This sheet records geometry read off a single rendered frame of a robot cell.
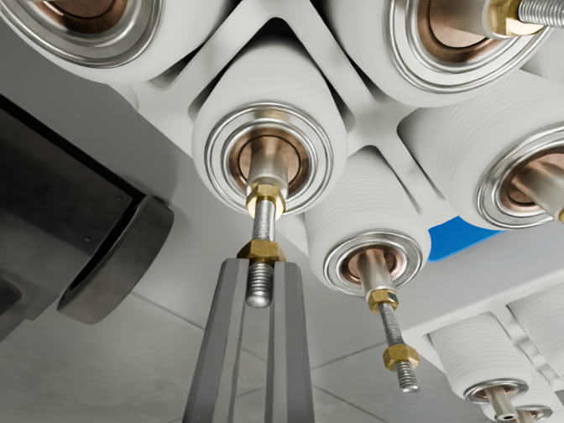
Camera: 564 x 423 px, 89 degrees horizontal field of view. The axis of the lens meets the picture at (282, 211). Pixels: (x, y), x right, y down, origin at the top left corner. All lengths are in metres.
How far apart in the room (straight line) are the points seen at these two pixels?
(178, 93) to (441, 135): 0.19
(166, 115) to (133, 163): 0.27
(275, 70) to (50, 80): 0.39
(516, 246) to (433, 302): 0.13
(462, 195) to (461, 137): 0.04
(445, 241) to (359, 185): 0.27
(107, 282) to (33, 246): 0.08
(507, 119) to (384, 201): 0.08
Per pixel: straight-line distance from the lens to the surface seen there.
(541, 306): 0.49
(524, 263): 0.48
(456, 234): 0.49
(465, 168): 0.21
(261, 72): 0.17
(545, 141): 0.22
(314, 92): 0.16
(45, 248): 0.40
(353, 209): 0.21
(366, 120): 0.25
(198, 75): 0.24
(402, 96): 0.17
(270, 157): 0.16
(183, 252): 0.62
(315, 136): 0.16
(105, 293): 0.42
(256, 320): 0.78
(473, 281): 0.48
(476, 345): 0.49
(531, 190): 0.23
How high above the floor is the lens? 0.40
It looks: 52 degrees down
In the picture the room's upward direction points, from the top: 180 degrees counter-clockwise
